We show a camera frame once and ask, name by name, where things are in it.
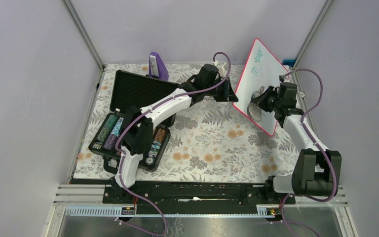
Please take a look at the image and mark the purple metronome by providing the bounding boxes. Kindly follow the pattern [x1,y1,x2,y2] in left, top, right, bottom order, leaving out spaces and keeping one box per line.
[149,52,169,81]

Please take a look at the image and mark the pink framed whiteboard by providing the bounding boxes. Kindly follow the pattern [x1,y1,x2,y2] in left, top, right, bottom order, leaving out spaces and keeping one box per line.
[233,38,288,136]

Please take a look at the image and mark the blue corner block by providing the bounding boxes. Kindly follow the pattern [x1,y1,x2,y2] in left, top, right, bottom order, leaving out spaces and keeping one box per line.
[282,59,296,67]

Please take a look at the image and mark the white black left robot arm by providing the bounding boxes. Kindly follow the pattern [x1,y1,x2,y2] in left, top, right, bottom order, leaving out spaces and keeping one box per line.
[114,62,238,203]

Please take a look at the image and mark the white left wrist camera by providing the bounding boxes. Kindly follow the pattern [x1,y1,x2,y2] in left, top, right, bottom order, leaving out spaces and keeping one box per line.
[213,60,228,78]

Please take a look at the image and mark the black poker chip case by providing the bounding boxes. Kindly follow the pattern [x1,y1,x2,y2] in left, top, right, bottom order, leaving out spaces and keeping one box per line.
[88,70,177,174]

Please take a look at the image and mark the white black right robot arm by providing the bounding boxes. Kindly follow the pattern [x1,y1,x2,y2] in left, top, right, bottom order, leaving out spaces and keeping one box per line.
[248,82,342,203]

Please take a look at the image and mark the grey round scrubber pad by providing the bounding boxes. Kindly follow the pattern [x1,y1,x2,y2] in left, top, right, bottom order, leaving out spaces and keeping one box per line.
[247,91,262,123]

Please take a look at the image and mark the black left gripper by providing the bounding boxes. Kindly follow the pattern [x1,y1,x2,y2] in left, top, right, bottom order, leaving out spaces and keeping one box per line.
[205,78,239,103]

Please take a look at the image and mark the floral table mat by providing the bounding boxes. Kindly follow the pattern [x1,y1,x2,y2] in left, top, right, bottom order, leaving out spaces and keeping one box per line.
[71,64,299,183]

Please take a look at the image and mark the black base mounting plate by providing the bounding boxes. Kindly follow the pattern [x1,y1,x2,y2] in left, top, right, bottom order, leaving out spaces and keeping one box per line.
[103,180,284,215]

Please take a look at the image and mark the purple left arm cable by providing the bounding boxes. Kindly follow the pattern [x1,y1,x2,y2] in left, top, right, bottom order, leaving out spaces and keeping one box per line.
[114,51,232,237]

